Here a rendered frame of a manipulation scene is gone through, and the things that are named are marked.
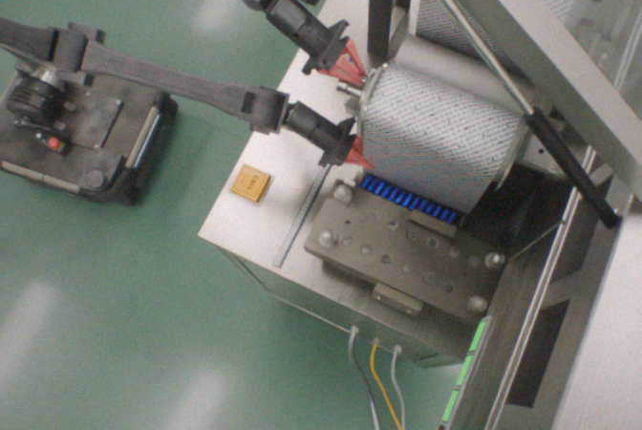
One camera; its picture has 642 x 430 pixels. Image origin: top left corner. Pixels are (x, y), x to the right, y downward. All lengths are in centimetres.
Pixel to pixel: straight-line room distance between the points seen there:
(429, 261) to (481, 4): 83
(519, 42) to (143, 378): 205
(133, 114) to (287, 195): 108
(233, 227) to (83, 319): 117
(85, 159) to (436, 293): 151
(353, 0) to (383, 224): 65
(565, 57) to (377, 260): 79
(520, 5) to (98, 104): 205
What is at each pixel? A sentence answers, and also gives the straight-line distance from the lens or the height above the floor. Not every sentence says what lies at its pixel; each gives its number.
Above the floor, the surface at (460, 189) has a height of 115.
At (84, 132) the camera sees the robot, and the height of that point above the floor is 26.
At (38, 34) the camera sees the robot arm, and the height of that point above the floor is 126.
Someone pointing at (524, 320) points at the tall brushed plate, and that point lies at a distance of 78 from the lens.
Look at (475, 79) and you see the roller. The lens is 110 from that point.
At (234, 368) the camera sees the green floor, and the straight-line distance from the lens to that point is 223.
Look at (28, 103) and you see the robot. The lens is 229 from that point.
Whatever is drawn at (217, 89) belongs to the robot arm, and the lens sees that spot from 111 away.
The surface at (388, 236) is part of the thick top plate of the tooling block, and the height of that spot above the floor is 103.
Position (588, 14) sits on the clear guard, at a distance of 50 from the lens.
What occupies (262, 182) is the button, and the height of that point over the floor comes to 92.
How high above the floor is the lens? 218
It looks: 72 degrees down
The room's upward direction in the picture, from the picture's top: 7 degrees counter-clockwise
